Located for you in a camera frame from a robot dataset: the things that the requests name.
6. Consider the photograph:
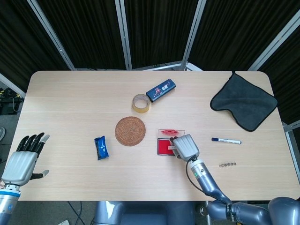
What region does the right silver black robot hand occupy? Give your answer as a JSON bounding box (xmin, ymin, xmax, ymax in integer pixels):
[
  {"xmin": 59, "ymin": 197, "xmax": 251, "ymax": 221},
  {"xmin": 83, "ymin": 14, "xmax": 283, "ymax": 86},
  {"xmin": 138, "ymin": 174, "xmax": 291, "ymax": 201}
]
[{"xmin": 170, "ymin": 134, "xmax": 200, "ymax": 162}]

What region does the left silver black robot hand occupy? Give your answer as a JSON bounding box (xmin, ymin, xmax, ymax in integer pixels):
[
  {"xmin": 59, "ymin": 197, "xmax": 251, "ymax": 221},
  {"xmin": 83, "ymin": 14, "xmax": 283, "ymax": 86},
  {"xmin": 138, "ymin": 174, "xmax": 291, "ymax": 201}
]
[{"xmin": 1, "ymin": 132, "xmax": 50, "ymax": 187}]

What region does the red ink pad clear lid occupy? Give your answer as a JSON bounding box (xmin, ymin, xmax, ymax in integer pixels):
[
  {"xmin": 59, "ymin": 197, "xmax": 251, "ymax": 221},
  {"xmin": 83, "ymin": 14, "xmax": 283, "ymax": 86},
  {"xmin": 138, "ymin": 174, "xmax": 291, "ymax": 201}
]
[{"xmin": 156, "ymin": 128, "xmax": 186, "ymax": 156}]

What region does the white blue-capped marker pen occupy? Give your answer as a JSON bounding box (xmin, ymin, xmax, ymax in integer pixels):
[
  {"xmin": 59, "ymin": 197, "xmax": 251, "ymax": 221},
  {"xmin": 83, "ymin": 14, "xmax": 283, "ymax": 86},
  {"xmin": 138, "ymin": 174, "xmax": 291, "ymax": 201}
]
[{"xmin": 211, "ymin": 137, "xmax": 243, "ymax": 145}]

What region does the round woven brown coaster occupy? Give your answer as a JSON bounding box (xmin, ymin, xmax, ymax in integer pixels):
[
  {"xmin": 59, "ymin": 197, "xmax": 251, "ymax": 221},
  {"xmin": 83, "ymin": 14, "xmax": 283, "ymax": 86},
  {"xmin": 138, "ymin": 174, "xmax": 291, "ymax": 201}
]
[{"xmin": 114, "ymin": 116, "xmax": 147, "ymax": 148}]

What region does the yellow adhesive tape roll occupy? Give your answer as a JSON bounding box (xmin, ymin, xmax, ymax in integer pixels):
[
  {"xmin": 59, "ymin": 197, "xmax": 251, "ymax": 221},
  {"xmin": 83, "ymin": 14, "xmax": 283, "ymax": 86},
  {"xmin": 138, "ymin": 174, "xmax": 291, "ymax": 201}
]
[{"xmin": 131, "ymin": 93, "xmax": 151, "ymax": 114}]

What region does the dark blue printed case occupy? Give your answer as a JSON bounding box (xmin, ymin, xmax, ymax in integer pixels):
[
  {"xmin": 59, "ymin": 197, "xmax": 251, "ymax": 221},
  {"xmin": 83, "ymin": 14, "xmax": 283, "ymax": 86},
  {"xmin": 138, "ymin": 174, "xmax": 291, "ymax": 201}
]
[{"xmin": 145, "ymin": 78, "xmax": 177, "ymax": 104}]

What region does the black yellow floor equipment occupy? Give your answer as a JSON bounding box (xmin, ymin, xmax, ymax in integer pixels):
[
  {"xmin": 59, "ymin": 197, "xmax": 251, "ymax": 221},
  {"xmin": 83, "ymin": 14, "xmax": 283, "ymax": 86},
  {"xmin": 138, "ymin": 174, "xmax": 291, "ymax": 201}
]
[{"xmin": 0, "ymin": 87, "xmax": 24, "ymax": 116}]

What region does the dark grey microfibre cloth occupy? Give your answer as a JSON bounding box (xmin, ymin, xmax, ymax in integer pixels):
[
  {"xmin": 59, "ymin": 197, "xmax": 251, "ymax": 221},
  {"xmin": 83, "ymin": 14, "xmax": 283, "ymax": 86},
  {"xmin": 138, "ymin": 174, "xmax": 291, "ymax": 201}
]
[{"xmin": 210, "ymin": 71, "xmax": 278, "ymax": 132}]

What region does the blue-grey robot torso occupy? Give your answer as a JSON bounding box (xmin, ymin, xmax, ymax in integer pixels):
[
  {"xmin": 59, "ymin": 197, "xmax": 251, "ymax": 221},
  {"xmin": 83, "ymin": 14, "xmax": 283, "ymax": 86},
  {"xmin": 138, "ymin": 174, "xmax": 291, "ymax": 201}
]
[{"xmin": 92, "ymin": 201, "xmax": 195, "ymax": 225}]

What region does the blue snack packet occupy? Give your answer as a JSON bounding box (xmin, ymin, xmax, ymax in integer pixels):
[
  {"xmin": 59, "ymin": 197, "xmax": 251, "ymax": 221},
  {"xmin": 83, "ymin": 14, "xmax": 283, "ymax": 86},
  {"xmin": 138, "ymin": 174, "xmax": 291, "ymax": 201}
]
[{"xmin": 94, "ymin": 136, "xmax": 110, "ymax": 161}]

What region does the grey metal table leg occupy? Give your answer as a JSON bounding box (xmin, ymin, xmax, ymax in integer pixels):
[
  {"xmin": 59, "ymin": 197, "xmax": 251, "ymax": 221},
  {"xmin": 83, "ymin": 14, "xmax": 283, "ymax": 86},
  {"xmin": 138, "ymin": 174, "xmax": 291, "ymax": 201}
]
[{"xmin": 282, "ymin": 121, "xmax": 300, "ymax": 174}]

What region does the black pleated curtain panel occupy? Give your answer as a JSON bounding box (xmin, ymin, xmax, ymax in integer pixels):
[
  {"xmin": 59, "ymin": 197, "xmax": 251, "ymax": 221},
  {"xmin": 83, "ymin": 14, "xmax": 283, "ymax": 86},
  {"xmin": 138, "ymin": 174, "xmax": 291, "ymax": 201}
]
[
  {"xmin": 123, "ymin": 0, "xmax": 200, "ymax": 68},
  {"xmin": 188, "ymin": 0, "xmax": 300, "ymax": 70},
  {"xmin": 0, "ymin": 0, "xmax": 71, "ymax": 91},
  {"xmin": 257, "ymin": 25, "xmax": 300, "ymax": 125},
  {"xmin": 37, "ymin": 0, "xmax": 128, "ymax": 70}
]

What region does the grey metal screen post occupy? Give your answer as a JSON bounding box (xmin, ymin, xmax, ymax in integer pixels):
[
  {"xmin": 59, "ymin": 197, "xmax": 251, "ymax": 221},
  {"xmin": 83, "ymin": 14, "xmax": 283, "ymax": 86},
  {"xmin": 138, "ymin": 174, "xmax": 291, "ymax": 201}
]
[
  {"xmin": 247, "ymin": 11, "xmax": 300, "ymax": 71},
  {"xmin": 114, "ymin": 0, "xmax": 133, "ymax": 71},
  {"xmin": 0, "ymin": 72, "xmax": 26, "ymax": 97},
  {"xmin": 26, "ymin": 0, "xmax": 76, "ymax": 70},
  {"xmin": 181, "ymin": 0, "xmax": 207, "ymax": 71}
]

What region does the grey screen base rail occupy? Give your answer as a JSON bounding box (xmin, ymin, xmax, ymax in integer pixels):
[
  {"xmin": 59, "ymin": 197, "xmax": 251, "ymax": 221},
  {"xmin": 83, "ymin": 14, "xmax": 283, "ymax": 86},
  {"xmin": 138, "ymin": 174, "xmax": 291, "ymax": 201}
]
[{"xmin": 131, "ymin": 60, "xmax": 183, "ymax": 71}]

